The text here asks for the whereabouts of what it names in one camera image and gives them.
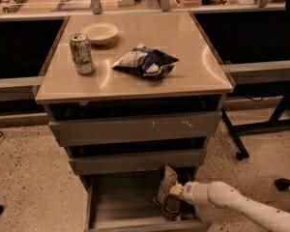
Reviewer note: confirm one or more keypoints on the black chair caster right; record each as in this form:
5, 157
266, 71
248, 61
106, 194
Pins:
282, 184

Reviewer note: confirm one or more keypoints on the bottom grey drawer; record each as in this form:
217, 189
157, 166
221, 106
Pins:
124, 202

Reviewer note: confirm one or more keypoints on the grey drawer cabinet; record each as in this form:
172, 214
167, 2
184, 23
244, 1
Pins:
196, 84

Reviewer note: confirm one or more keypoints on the green and white soda can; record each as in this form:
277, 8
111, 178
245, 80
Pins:
80, 47

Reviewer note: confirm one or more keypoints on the white bowl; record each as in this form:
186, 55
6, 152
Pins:
100, 33

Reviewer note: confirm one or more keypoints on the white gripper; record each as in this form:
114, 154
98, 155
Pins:
189, 191

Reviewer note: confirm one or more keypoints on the grey drawer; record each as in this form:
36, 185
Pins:
124, 202
135, 128
137, 162

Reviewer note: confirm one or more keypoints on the brown chip bag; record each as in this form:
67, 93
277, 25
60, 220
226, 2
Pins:
168, 203

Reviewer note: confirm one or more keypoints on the middle grey drawer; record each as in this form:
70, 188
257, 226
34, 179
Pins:
137, 162

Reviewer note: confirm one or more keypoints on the blue and white chip bag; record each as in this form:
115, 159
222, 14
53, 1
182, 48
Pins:
146, 62

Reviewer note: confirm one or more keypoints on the top grey drawer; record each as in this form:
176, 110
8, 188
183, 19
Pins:
135, 128

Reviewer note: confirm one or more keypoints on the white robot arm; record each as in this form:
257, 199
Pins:
224, 196

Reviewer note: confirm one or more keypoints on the purple booklet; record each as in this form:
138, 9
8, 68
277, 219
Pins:
66, 5

